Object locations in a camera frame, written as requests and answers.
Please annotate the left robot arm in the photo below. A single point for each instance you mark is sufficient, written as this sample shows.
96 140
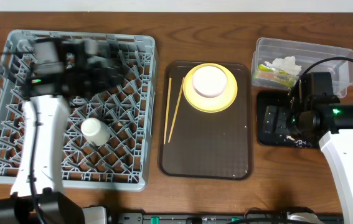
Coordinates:
63 69

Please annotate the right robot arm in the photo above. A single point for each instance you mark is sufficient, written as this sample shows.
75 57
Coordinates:
310 112

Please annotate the white plastic cup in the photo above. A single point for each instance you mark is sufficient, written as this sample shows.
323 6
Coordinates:
95 131

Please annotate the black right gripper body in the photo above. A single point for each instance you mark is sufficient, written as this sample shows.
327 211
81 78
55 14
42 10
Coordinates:
276 120

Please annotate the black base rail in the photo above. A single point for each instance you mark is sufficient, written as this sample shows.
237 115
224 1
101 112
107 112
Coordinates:
140 218

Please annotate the black plastic tray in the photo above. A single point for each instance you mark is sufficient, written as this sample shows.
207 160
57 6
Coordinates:
275 98

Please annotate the pink bowl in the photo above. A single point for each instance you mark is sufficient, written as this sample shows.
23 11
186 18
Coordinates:
209 81

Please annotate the yellow plate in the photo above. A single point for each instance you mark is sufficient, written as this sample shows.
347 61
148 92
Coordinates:
210 105

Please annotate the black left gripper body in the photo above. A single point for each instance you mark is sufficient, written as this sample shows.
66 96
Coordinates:
100 72

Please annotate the wooden chopstick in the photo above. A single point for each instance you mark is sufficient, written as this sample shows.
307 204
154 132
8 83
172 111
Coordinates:
176 110
167 109

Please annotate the grey dishwasher rack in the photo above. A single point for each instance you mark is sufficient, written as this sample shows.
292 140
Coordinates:
122 163

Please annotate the crumpled white tissue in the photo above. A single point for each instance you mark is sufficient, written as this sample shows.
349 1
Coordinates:
287 64

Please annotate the brown serving tray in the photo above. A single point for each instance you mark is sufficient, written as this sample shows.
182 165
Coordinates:
208 145

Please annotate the green snack wrapper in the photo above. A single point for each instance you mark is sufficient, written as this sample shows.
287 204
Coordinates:
273 78

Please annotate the pile of rice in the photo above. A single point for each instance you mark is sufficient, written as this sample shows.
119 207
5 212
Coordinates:
299 142

